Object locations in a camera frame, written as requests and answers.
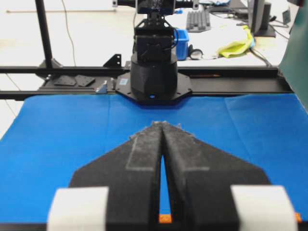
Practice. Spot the black aluminium frame rail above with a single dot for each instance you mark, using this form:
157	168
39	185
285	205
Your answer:
192	81

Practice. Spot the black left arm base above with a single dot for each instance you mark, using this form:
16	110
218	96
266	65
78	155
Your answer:
157	83

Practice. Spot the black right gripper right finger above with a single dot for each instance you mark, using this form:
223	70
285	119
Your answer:
217	191

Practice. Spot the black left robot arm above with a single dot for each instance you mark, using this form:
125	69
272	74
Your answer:
154	36

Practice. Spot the green backdrop sheet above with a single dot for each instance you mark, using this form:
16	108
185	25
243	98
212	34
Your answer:
294	65

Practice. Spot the blue table cloth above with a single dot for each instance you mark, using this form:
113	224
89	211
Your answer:
55	135

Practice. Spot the orange towel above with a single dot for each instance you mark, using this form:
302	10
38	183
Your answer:
167	218

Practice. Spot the black vertical frame post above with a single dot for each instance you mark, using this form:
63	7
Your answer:
49	62

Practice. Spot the yellow-green cloth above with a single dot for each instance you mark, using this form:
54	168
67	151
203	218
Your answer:
236	40

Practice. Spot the blue plastic bin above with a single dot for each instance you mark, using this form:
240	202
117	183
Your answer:
182	37

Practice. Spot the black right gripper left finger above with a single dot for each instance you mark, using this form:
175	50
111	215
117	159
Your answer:
118	191

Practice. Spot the black monitor stand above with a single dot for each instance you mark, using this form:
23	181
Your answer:
259	18

